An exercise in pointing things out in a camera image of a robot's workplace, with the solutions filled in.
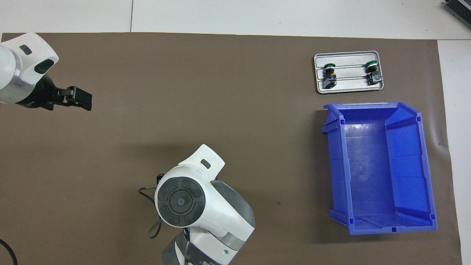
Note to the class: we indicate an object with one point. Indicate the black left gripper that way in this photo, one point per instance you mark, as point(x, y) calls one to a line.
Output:
point(38, 94)

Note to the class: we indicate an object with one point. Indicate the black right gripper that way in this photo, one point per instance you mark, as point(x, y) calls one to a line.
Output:
point(160, 179)

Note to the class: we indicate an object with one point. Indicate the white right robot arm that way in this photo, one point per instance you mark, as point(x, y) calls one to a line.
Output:
point(206, 206)

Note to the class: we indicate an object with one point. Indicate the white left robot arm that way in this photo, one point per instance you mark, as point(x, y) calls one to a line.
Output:
point(18, 62)

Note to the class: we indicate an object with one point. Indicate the brown table mat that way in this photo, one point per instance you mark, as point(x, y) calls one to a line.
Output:
point(239, 110)

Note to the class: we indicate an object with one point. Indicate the blue plastic storage bin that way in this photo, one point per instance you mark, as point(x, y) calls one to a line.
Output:
point(368, 176)

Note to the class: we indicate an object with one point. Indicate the grey metal tray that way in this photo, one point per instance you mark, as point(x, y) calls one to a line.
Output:
point(349, 82)

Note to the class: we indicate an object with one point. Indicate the dark grey ribbed device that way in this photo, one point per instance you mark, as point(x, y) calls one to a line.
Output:
point(460, 7)

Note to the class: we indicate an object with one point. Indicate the green push button switch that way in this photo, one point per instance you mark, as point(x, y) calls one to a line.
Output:
point(330, 75)
point(373, 73)

